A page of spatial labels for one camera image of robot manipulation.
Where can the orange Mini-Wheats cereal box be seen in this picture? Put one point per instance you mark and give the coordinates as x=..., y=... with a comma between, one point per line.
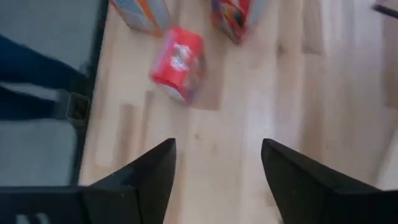
x=140, y=14

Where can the person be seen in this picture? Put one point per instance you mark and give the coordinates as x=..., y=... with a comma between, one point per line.
x=25, y=65

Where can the red Froot Loops cereal box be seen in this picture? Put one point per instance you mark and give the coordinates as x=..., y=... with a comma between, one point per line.
x=233, y=18
x=177, y=65

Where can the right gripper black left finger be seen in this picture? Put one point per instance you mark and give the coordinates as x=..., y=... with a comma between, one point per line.
x=140, y=199

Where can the black metal table frame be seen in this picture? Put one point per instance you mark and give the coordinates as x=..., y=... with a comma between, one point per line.
x=79, y=109

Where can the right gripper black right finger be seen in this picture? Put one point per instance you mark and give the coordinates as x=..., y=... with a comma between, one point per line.
x=311, y=199

